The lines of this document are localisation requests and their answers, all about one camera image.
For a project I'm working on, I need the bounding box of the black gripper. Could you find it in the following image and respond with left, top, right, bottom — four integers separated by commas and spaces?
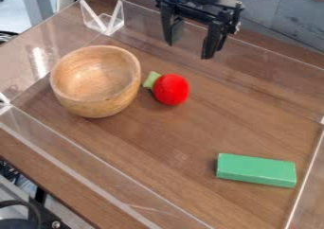
155, 0, 243, 60

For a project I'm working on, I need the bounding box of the red felt fruit green leaf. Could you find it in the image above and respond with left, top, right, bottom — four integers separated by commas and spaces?
143, 71, 190, 106

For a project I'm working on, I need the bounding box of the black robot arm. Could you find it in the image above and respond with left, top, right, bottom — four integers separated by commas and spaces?
155, 0, 243, 60

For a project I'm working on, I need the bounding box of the wooden bowl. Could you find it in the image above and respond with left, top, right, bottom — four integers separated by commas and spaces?
49, 45, 142, 118

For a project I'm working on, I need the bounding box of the green rectangular block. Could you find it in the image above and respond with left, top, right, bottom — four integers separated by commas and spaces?
215, 153, 297, 188

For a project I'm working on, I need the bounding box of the black clamp under table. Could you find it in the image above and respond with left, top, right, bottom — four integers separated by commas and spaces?
0, 198, 73, 229

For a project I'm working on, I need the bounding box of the clear acrylic corner bracket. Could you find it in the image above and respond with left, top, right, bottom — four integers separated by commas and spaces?
80, 0, 124, 36

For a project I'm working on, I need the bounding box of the clear acrylic tray enclosure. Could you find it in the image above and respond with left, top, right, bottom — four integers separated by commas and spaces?
0, 0, 324, 229

